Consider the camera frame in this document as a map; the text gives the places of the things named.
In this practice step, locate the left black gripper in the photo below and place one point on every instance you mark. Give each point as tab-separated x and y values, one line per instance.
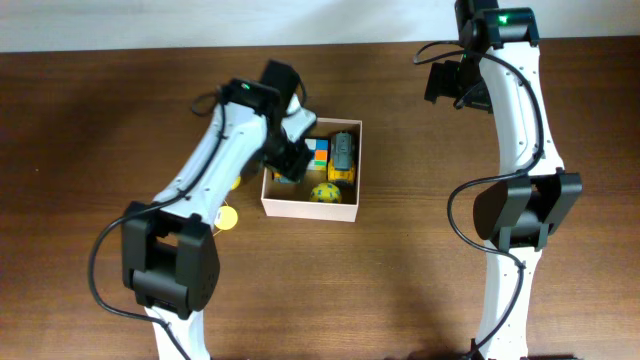
296	165

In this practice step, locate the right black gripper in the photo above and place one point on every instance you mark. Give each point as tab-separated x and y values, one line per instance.
439	81

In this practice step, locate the yellow grey dump truck toy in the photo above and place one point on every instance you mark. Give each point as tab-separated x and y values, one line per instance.
281	179

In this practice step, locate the small colourful puzzle cube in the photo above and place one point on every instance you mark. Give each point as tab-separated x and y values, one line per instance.
320	153

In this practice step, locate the pink cardboard box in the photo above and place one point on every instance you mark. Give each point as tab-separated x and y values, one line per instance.
292	200

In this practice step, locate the yellow ball with blue letters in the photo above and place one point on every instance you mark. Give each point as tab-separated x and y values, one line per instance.
326	193

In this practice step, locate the yellow grey mixer truck toy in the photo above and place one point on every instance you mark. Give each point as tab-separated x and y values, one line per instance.
341	166

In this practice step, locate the yellow wooden paddle drum toy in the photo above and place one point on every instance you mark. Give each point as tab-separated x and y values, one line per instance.
226	218

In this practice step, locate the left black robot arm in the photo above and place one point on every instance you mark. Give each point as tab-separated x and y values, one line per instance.
169	257

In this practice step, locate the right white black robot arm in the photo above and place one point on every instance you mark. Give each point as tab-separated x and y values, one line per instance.
496	69

